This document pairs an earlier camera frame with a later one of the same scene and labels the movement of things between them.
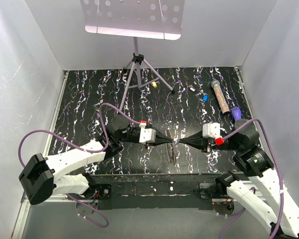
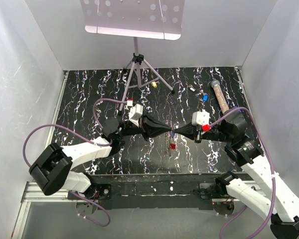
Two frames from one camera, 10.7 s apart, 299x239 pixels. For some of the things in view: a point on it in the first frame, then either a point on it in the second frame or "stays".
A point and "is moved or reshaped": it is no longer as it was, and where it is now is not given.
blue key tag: [205, 97] stays
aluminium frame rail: [25, 204] stays
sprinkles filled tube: [224, 108] stays
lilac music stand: [156, 19] stays
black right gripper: [197, 140] -> [190, 131]
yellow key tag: [154, 84] stays
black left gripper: [160, 139] -> [152, 128]
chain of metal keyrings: [173, 151] is moved or reshaped
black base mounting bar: [185, 190] stays
